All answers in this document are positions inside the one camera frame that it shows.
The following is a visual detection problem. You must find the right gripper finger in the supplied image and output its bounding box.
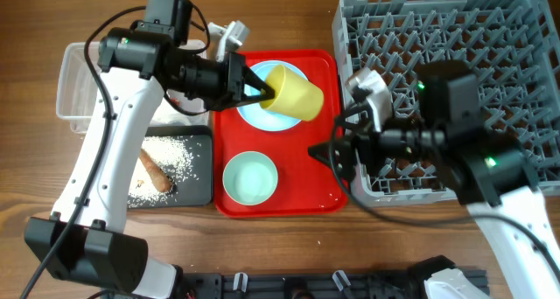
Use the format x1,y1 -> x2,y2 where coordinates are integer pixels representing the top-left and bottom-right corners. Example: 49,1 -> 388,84
334,102 -> 372,136
307,140 -> 346,177

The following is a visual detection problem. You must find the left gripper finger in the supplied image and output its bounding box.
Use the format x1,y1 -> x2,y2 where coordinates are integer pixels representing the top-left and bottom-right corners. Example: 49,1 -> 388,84
243,66 -> 276,96
222,94 -> 274,110

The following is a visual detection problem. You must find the yellow plastic cup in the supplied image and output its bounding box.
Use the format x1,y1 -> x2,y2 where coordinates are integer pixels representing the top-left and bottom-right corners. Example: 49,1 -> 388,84
260,65 -> 325,122

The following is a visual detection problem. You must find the green bowl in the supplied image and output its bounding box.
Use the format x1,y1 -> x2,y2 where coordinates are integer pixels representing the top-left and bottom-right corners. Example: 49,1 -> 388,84
222,151 -> 278,206

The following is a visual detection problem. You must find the white rice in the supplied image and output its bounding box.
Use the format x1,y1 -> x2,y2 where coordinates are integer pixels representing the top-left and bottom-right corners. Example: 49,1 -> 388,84
128,136 -> 193,208

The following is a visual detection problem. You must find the brown sweet potato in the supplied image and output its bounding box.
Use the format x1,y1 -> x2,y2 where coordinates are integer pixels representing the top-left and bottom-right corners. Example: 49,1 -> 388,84
139,149 -> 172,193

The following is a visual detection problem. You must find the red candy wrapper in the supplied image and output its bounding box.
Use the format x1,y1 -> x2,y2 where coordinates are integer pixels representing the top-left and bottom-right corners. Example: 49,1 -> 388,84
169,97 -> 180,107

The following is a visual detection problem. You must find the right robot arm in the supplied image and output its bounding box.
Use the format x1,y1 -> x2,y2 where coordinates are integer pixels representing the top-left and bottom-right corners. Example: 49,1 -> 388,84
308,60 -> 559,298

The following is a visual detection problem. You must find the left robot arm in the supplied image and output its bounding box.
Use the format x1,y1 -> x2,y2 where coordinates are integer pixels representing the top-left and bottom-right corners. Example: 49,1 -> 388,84
24,0 -> 275,298

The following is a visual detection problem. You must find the grey dishwasher rack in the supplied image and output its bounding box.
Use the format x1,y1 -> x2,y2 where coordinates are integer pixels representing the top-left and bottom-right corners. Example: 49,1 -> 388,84
332,0 -> 559,196

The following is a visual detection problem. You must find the light blue plate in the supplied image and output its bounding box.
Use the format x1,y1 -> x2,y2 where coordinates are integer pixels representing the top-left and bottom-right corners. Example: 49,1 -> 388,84
237,60 -> 307,132

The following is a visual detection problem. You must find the red plastic tray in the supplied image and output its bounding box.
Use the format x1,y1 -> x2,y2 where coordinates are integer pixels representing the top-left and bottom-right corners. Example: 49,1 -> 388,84
213,49 -> 347,218

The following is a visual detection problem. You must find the black plastic tray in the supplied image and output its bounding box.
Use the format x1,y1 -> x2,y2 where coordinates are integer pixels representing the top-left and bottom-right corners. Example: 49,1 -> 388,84
130,126 -> 214,209

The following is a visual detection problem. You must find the clear plastic bin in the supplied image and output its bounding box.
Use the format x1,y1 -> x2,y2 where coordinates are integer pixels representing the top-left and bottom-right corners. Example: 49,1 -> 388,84
56,42 -> 209,134

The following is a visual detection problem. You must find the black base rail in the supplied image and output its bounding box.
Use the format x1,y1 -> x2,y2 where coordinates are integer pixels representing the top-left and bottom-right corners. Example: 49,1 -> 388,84
181,270 -> 427,299

